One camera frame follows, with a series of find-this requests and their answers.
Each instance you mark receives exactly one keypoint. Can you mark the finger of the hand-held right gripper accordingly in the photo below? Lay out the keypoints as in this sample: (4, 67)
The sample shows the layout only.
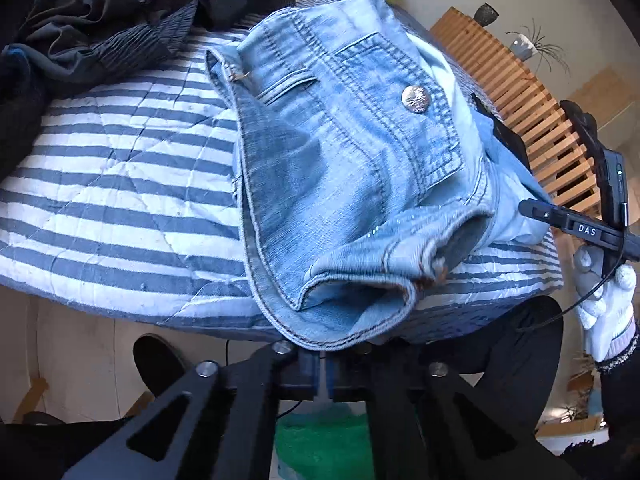
(542, 211)

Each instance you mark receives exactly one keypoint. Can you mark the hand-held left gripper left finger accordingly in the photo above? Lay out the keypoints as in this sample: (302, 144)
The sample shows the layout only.
(309, 377)

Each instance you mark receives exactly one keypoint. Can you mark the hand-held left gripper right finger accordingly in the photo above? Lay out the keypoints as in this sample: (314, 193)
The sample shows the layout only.
(350, 385)

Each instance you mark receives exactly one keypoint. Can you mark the light blue denim pants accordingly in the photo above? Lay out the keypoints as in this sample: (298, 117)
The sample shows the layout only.
(350, 185)

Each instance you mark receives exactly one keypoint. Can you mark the person's right forearm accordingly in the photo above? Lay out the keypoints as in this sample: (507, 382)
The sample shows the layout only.
(622, 390)

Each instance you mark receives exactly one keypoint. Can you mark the person's right hand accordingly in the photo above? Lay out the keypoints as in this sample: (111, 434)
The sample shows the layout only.
(607, 320)

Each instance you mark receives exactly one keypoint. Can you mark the black folded garment yellow print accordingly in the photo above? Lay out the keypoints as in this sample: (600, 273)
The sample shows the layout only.
(505, 137)

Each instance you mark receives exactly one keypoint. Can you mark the person's black trouser leg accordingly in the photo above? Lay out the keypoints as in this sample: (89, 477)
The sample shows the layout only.
(500, 350)

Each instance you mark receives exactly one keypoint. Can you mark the air plant in white pot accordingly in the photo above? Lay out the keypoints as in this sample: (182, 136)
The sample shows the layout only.
(522, 45)

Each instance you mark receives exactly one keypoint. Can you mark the dark ceramic vase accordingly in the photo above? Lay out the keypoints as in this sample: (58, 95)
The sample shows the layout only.
(485, 14)

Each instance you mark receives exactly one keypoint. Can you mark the blue white striped quilt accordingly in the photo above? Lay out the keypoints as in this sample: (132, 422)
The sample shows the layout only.
(125, 200)

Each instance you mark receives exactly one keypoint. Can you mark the pile of dark clothes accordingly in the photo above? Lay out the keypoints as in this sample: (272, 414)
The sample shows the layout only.
(100, 20)

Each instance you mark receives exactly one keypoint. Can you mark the wooden slatted bed frame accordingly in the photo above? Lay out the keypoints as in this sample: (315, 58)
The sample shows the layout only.
(525, 95)

